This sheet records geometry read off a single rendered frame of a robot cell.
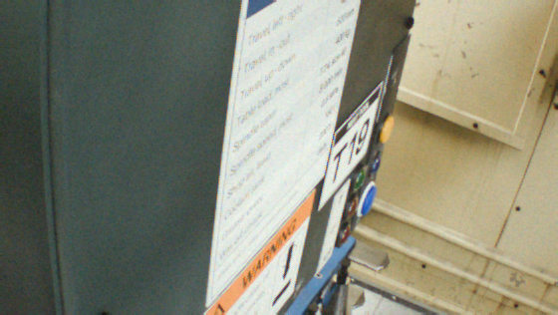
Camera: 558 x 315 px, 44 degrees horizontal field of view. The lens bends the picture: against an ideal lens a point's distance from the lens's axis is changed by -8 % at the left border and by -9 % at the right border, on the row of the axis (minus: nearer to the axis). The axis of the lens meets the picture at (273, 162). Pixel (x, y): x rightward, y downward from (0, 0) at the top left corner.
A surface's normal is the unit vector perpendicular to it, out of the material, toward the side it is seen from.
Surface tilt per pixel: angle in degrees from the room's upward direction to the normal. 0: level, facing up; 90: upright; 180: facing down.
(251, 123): 90
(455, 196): 90
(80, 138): 90
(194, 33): 90
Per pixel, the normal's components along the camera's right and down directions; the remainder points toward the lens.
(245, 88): 0.88, 0.37
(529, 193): -0.46, 0.46
